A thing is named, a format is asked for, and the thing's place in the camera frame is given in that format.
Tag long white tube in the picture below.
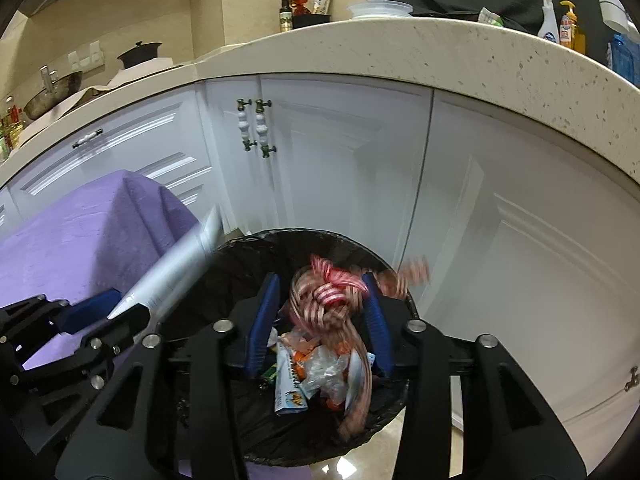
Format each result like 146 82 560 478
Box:
107 206 224 332

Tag green label bottle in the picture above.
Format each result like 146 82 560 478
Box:
262 364 278 384

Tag orange plastic bag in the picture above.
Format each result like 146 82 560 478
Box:
280 332 349 410

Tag red checkered ribbon bow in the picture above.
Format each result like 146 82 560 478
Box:
286 253 432 441

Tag white blue snack packet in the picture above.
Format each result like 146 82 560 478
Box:
274 342 308 416

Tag clear plastic bag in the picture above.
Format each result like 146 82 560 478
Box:
299 346 349 404

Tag black lined trash bin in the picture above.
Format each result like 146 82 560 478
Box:
159 227 420 468

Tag purple tablecloth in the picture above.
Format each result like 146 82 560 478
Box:
0 169 312 480

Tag cooking oil bottle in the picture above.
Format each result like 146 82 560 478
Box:
1 96 25 152

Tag steel wok pan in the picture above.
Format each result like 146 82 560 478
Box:
24 65 84 120

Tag black casserole pot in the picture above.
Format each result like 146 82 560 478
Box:
118 41 162 70

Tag dark oil bottle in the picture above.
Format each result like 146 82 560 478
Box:
279 0 293 32

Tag orange dish soap bottle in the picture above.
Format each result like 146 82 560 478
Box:
559 0 587 54

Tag white spray bottle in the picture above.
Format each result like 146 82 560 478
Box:
537 0 560 44

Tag white stacked containers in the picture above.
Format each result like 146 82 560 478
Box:
348 0 413 20

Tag drawer handle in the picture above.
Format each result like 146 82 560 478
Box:
72 128 103 148

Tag left cabinet door handle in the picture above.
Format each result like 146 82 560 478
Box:
236 99 257 152

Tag cabinet door handle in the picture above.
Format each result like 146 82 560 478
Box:
255 99 277 159
236 99 257 152

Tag right cabinet door handle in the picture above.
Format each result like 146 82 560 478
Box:
255 99 277 159

